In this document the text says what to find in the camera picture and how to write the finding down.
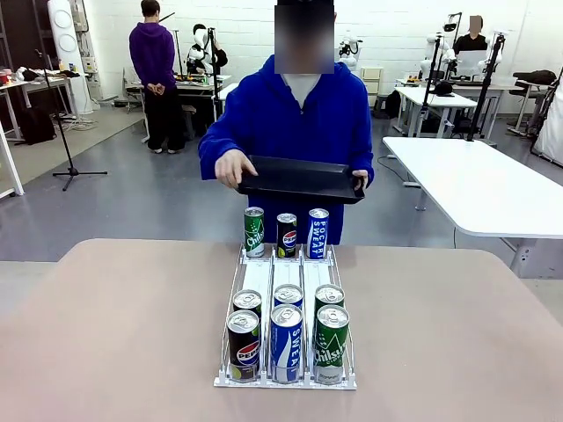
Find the person's right hand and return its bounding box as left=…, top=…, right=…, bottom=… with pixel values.
left=214, top=151, right=260, bottom=189

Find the black rectangular serving tray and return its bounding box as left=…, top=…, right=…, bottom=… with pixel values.
left=237, top=155, right=367, bottom=206

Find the person's right forearm blue sleeve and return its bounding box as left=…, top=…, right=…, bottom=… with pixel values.
left=198, top=125, right=247, bottom=182

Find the person's left forearm blue sleeve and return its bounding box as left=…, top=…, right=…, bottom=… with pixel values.
left=347, top=127, right=376, bottom=186

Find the person in blue hoodie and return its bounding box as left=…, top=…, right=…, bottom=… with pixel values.
left=197, top=0, right=376, bottom=246

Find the person in purple hoodie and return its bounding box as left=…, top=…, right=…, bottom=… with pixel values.
left=128, top=0, right=186, bottom=155

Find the seated person in black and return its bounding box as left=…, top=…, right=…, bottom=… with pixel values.
left=452, top=15, right=490, bottom=57

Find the green Chilsung cider can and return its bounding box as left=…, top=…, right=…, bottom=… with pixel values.
left=314, top=284, right=346, bottom=311
left=244, top=206, right=267, bottom=258
left=312, top=304, right=351, bottom=386

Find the blue Pocari Sweat can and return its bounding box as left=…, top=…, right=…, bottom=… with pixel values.
left=269, top=303, right=304, bottom=384
left=307, top=207, right=330, bottom=260
left=273, top=284, right=304, bottom=311

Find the black Pepsi can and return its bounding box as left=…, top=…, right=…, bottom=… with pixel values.
left=276, top=213, right=298, bottom=259
left=226, top=309, right=261, bottom=382

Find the white table with tools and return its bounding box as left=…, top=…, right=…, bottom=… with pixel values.
left=124, top=72, right=233, bottom=142

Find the black tripod pole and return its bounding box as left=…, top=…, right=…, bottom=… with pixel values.
left=206, top=26, right=224, bottom=120

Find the white drawer cabinet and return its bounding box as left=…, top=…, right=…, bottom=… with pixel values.
left=360, top=66, right=384, bottom=95

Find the white desk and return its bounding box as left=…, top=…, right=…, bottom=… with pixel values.
left=392, top=85, right=479, bottom=138

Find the large white table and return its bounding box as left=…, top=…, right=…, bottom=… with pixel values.
left=381, top=135, right=563, bottom=279

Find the black and white humanoid robot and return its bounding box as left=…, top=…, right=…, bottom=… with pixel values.
left=186, top=23, right=229, bottom=76

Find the small white humanoid robot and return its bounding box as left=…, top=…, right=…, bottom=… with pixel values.
left=338, top=30, right=364, bottom=70

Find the green can middle left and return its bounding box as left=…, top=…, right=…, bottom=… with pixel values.
left=232, top=289, right=263, bottom=321

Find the black microphone tripod stand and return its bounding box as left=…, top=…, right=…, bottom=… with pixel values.
left=34, top=48, right=109, bottom=193

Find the black bag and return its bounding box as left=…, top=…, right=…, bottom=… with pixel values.
left=18, top=106, right=58, bottom=147

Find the white fabric screen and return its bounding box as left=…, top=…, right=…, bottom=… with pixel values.
left=532, top=65, right=563, bottom=169

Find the white tower air conditioner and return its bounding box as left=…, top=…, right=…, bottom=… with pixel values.
left=47, top=0, right=96, bottom=116

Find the cluttered white work table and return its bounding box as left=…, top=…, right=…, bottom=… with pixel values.
left=0, top=65, right=81, bottom=142

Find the black camera stand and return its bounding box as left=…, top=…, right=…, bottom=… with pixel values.
left=465, top=32, right=507, bottom=142
left=414, top=33, right=443, bottom=138

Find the white wire can dispenser rack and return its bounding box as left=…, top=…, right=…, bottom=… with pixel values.
left=213, top=244, right=358, bottom=391

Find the white table leg frame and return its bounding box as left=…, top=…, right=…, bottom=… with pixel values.
left=0, top=121, right=26, bottom=200

